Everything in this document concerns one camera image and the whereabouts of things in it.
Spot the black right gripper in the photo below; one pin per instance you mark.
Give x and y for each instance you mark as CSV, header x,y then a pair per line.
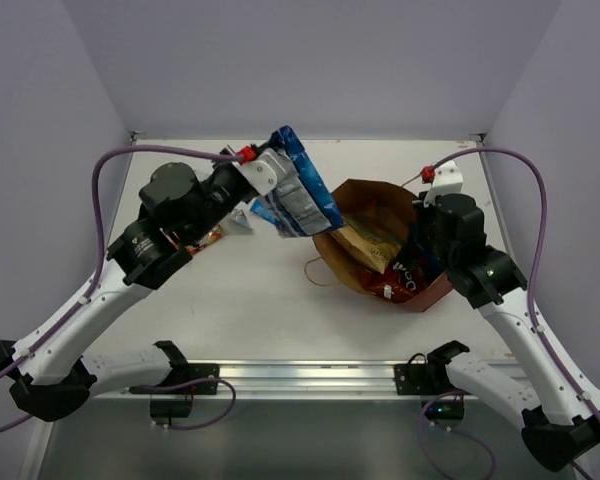
x,y
424,211

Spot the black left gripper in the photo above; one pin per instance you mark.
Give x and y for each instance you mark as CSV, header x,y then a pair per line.
x,y
232,180

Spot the small silver blue snack packet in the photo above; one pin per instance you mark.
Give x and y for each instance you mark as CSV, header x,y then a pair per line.
x,y
237,223

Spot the small blue white snack packet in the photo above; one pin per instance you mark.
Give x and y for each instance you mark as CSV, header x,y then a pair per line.
x,y
261,209

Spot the orange snack packet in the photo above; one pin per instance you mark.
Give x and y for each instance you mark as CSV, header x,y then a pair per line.
x,y
207,240

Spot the red paper bag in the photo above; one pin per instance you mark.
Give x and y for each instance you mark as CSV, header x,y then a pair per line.
x,y
353,194

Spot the dark blue snack bag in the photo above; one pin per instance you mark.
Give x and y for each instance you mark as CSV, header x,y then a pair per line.
x,y
303,204

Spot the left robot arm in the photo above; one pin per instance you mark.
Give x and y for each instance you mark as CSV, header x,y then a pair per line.
x,y
51,372

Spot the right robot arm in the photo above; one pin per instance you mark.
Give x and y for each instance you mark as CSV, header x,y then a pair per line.
x,y
558,413

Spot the brown kraft snack bag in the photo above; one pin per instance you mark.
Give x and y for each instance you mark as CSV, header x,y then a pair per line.
x,y
372,235

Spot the red snack packet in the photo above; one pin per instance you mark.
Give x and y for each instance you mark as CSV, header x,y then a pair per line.
x,y
403,278

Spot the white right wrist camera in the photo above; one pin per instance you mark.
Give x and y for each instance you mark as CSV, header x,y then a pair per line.
x,y
443,180

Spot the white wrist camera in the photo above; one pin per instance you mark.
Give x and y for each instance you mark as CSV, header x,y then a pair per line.
x,y
266,171
443,180

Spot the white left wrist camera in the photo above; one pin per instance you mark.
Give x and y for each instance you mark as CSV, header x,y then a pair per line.
x,y
266,171

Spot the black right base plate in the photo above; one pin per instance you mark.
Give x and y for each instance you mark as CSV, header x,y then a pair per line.
x,y
412,379

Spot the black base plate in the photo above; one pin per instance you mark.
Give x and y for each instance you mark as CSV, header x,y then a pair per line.
x,y
194,379
412,379

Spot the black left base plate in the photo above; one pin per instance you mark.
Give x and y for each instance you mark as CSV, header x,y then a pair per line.
x,y
194,379

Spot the aluminium front rail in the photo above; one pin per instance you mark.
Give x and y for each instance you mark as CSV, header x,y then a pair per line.
x,y
304,380

